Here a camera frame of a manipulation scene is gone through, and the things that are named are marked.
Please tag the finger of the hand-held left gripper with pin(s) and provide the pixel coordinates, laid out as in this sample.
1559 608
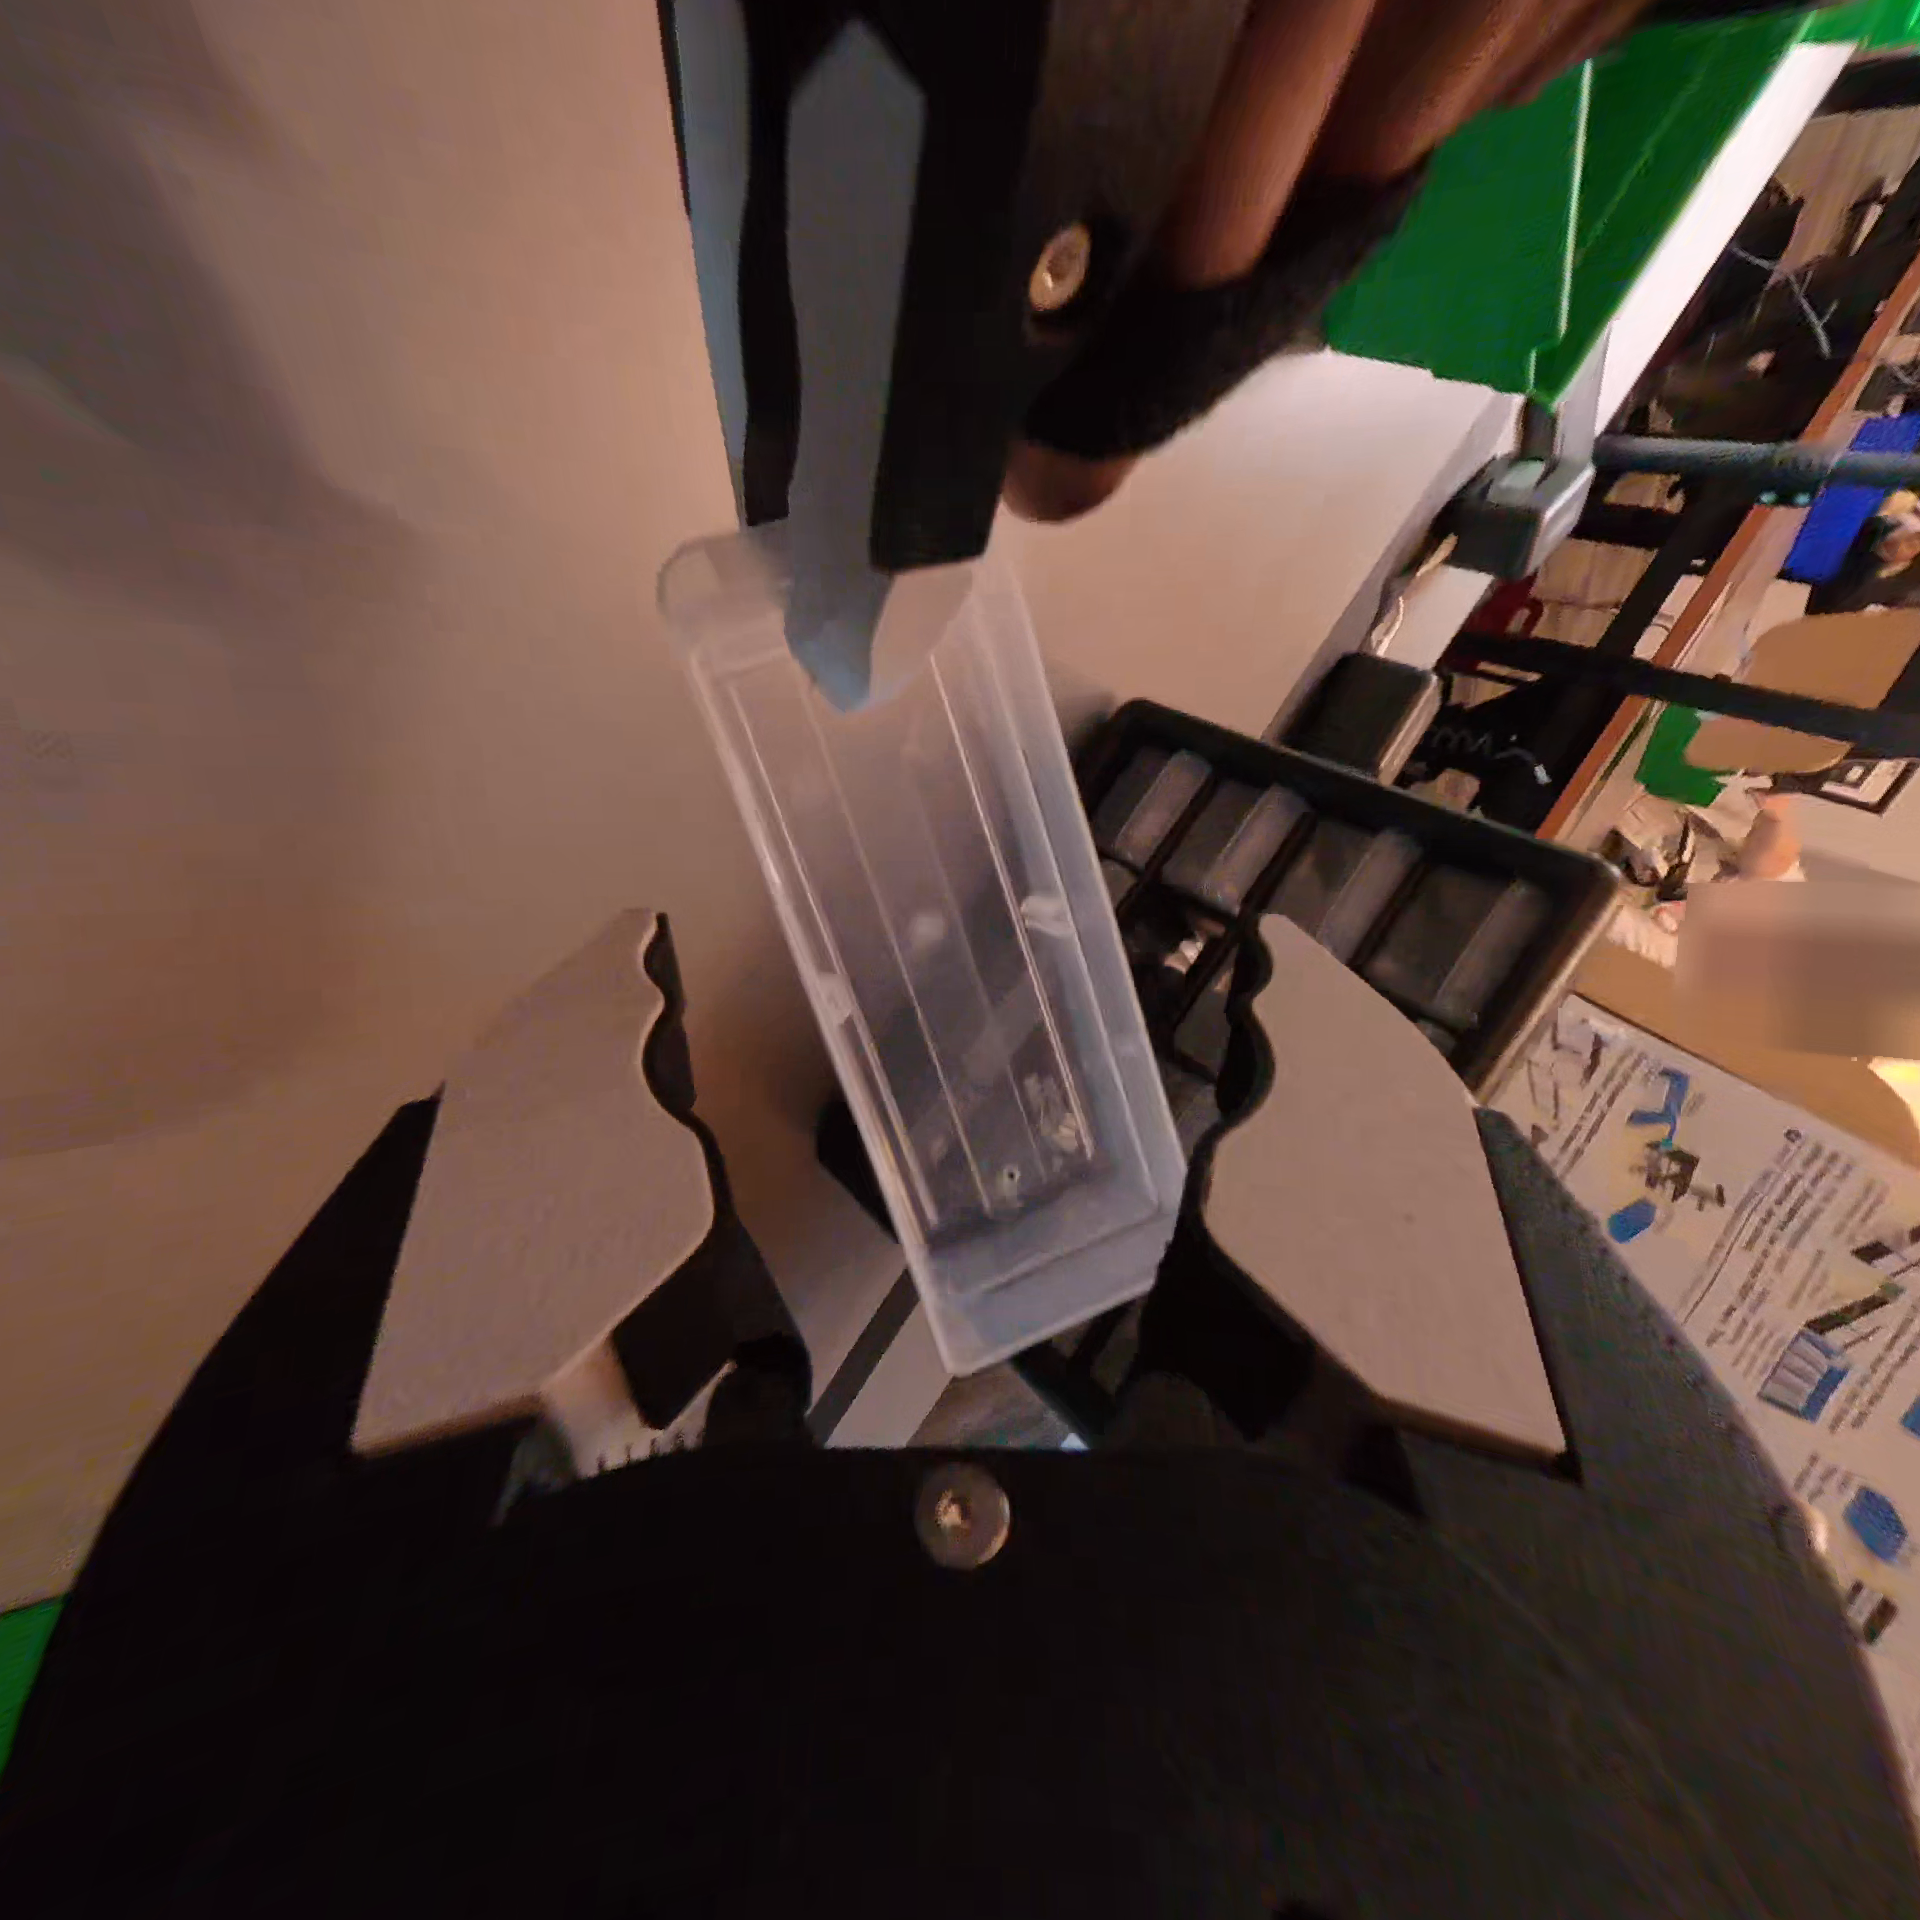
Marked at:
720 225
848 375

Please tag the blue plastic bin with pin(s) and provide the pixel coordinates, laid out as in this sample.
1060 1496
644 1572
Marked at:
1839 509

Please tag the black metal rod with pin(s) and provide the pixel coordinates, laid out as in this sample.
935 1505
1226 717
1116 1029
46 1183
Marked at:
1650 682
1724 458

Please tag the clear plastic drawer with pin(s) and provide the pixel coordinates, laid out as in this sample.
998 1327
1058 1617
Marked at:
931 780

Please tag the instruction poster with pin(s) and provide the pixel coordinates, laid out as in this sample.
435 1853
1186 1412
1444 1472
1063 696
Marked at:
1724 1305

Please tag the black drawer cabinet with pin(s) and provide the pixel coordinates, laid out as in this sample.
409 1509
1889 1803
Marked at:
1575 900

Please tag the set of small clear drawers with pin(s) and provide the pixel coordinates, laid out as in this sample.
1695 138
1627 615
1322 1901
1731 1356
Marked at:
1359 885

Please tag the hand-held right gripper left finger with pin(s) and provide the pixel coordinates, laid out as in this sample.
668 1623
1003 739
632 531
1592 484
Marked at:
540 1201

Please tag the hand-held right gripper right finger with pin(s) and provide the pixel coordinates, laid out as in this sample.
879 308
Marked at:
1380 1201

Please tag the person's left hand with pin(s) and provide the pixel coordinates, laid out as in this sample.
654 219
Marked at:
1305 149

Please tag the dark grey charger box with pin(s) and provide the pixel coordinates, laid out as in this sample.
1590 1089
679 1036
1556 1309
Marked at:
1366 720

